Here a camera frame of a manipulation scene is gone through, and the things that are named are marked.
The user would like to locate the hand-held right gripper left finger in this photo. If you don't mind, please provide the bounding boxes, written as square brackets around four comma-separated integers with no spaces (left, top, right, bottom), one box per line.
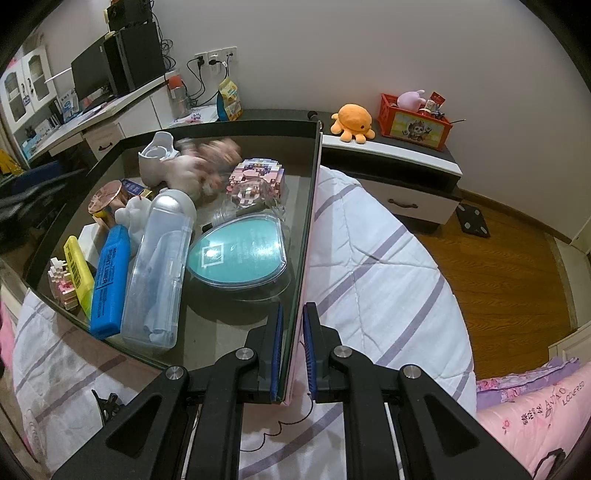
[51,302,284,480]

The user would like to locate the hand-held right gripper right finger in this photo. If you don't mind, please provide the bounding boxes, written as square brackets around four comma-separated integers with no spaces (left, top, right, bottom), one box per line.
[302,302,532,480]

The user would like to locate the pink storage box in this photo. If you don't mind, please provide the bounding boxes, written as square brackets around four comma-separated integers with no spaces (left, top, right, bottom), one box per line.
[23,119,324,407]

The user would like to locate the teal oval clear case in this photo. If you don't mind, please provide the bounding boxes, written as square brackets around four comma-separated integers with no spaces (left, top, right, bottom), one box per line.
[186,213,290,298]

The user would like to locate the clear plastic box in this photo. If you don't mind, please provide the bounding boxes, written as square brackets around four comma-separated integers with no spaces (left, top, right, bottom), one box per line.
[120,189,198,350]

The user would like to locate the clear glass bulb bottle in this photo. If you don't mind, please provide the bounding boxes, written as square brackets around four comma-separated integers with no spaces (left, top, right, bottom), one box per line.
[202,185,288,234]

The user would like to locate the pink building block model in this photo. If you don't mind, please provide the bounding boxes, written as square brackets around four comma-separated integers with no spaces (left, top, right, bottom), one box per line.
[225,159,288,209]

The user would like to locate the blue highlighter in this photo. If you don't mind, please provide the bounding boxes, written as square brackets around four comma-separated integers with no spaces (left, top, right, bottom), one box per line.
[90,224,133,341]

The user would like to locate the small beige doll figure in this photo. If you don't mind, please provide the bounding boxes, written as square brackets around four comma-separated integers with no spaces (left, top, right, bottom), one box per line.
[168,137,242,200]

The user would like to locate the small blue box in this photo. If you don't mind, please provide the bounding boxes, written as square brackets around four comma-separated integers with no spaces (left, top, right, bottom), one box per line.
[121,179,154,200]

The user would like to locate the yellow highlighter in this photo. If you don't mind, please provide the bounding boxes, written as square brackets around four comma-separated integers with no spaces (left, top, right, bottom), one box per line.
[63,235,96,320]

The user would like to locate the white charger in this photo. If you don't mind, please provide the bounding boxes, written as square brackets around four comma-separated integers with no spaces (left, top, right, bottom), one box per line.
[78,223,112,266]

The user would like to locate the small pink block toy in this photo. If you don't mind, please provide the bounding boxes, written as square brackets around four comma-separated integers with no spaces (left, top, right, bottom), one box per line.
[47,256,80,311]

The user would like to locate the black hair clip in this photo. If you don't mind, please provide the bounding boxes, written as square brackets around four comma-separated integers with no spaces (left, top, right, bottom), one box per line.
[90,389,124,418]

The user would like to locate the black floor scale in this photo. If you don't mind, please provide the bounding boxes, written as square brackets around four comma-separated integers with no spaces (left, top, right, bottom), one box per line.
[455,203,491,239]

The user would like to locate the pink embroidered quilt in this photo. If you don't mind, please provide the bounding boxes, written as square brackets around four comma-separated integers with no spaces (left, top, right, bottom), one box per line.
[475,357,591,480]

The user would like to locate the orange octopus plush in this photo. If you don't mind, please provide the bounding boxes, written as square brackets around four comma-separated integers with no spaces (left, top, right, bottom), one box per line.
[330,104,377,146]

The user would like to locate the papers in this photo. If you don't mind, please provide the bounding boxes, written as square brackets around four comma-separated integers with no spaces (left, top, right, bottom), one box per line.
[167,111,205,128]

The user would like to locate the red plastic crate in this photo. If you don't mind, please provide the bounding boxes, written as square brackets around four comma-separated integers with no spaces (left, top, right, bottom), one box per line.
[379,92,452,152]

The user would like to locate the yellow blue snack bag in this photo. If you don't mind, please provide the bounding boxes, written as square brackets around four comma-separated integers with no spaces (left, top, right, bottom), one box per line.
[217,78,244,123]

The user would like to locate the red-capped water bottle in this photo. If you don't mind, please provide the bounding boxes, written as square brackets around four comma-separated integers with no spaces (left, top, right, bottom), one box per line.
[166,71,191,120]

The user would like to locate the white desk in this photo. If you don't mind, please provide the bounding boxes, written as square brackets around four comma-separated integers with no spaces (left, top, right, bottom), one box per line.
[28,74,183,162]

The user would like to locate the pink plush toy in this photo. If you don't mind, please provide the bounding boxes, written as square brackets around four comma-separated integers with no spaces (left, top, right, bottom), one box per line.
[397,89,428,112]

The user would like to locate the black office chair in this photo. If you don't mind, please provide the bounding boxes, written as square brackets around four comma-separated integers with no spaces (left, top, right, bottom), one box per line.
[0,159,88,252]

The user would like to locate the blue white box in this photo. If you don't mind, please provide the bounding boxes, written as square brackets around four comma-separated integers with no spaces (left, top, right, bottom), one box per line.
[59,89,80,121]

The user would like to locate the black computer tower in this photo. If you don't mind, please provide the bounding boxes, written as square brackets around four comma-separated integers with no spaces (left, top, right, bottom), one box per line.
[103,21,166,94]

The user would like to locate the black computer monitor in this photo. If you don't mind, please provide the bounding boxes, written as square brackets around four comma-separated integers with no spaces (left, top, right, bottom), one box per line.
[70,41,117,109]

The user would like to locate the white glass-door cabinet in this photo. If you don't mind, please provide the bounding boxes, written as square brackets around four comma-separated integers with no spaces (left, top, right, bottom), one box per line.
[0,44,60,139]

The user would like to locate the black speaker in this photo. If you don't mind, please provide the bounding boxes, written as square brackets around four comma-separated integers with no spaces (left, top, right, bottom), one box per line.
[105,0,154,25]

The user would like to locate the black power cables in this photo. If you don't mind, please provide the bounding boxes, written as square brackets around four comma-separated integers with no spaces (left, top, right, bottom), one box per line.
[159,41,232,107]

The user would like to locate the white wall outlet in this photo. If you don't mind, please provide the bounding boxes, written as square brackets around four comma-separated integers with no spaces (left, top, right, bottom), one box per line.
[193,45,239,66]

